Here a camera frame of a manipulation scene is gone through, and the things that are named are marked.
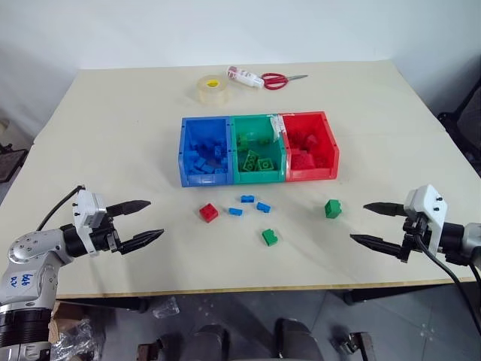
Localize red plastic bin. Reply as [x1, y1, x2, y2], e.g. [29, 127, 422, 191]
[280, 111, 340, 182]

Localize green plastic bin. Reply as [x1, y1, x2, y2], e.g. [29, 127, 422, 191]
[228, 114, 289, 186]

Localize white glue bottle red label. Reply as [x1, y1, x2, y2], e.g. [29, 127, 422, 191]
[225, 65, 264, 90]

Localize black mesh crate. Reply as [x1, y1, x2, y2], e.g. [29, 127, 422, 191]
[0, 142, 29, 185]

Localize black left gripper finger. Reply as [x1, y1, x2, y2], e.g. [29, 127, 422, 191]
[106, 200, 152, 218]
[119, 228, 165, 256]

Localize clear packing tape roll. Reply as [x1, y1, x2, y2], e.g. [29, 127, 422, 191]
[196, 74, 231, 106]

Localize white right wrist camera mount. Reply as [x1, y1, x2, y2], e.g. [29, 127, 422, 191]
[404, 184, 449, 256]

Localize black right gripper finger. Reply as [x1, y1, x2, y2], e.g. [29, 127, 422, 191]
[349, 233, 410, 264]
[362, 202, 409, 218]

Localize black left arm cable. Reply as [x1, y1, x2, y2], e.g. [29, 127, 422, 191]
[36, 184, 86, 231]

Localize brown metal bracket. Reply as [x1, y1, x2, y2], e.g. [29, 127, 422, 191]
[136, 339, 167, 361]
[329, 330, 374, 361]

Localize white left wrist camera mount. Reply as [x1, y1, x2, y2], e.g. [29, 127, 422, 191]
[72, 190, 109, 257]

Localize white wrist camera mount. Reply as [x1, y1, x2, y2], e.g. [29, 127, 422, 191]
[404, 184, 449, 256]
[72, 190, 109, 257]

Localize large red toy brick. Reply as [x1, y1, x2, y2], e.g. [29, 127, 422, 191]
[291, 152, 316, 172]

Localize dark rounded shape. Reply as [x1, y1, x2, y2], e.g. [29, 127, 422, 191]
[274, 317, 323, 361]
[192, 324, 231, 361]

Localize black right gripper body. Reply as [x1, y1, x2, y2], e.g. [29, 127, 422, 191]
[401, 211, 434, 253]

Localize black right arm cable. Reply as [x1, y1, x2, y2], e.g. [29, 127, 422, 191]
[415, 225, 481, 332]

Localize small clear plastic bag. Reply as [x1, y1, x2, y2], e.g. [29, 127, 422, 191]
[151, 296, 180, 320]

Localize blue plastic bin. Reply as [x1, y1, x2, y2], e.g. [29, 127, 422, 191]
[178, 115, 234, 188]

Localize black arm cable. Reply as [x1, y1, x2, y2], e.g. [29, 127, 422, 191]
[36, 184, 86, 231]
[415, 225, 481, 332]

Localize crumpled clear tape piece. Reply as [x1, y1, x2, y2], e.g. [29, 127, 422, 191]
[268, 114, 287, 143]

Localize black office chair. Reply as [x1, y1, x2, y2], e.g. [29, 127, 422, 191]
[437, 74, 481, 174]

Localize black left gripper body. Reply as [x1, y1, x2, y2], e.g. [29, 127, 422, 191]
[89, 216, 125, 257]

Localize red handled scissors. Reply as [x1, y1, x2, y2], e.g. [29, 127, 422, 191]
[261, 72, 309, 91]

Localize cardboard box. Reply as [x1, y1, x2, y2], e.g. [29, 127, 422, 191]
[49, 299, 97, 361]

